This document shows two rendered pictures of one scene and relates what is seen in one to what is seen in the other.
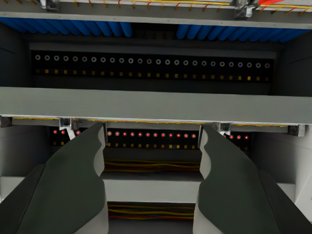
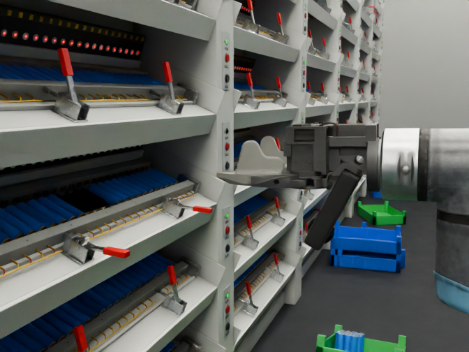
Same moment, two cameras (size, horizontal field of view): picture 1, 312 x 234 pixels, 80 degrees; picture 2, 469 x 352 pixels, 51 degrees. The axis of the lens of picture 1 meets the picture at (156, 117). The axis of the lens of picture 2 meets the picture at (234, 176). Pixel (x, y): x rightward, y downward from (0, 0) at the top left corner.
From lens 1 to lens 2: 0.68 m
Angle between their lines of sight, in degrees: 76
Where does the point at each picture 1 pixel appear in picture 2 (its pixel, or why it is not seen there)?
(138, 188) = (136, 10)
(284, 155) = not seen: outside the picture
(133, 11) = (128, 211)
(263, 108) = (49, 144)
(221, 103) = (85, 144)
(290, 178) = not seen: outside the picture
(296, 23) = (13, 249)
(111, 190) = (155, 14)
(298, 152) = not seen: outside the picture
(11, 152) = (189, 55)
